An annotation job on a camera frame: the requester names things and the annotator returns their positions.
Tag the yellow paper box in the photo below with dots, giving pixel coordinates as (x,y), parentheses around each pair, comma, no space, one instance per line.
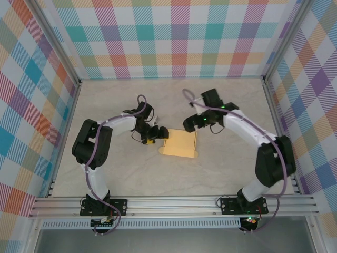
(179,143)

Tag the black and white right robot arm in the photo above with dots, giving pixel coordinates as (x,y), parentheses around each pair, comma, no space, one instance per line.
(273,168)

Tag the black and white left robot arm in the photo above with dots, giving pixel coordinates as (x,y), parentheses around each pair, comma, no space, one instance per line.
(89,147)

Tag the grey metal panel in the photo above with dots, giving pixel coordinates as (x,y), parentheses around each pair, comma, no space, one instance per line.
(171,241)

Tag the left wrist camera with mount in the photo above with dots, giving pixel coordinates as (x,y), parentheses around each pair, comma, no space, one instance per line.
(154,120)

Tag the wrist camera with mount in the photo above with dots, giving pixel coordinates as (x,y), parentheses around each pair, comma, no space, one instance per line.
(154,120)
(198,102)

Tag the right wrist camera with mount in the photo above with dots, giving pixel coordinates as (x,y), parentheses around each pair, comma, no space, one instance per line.
(198,102)

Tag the aluminium mounting rail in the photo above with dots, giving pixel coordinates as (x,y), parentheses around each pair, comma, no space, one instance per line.
(171,206)

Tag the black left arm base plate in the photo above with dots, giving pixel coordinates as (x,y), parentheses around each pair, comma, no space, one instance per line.
(121,206)

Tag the aluminium right side rail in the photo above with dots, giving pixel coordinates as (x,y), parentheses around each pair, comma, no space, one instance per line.
(281,131)

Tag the aluminium left side rail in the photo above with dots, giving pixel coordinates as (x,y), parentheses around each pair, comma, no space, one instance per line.
(65,131)

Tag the aluminium right frame post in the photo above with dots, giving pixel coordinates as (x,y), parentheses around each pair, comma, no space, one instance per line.
(285,39)

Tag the aluminium frame post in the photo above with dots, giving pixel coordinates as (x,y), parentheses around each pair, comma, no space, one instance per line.
(285,39)
(58,39)

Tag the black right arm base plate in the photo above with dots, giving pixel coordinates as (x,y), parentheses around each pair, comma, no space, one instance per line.
(229,206)

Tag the aluminium left frame post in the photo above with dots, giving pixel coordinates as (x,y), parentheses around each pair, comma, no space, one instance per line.
(58,39)

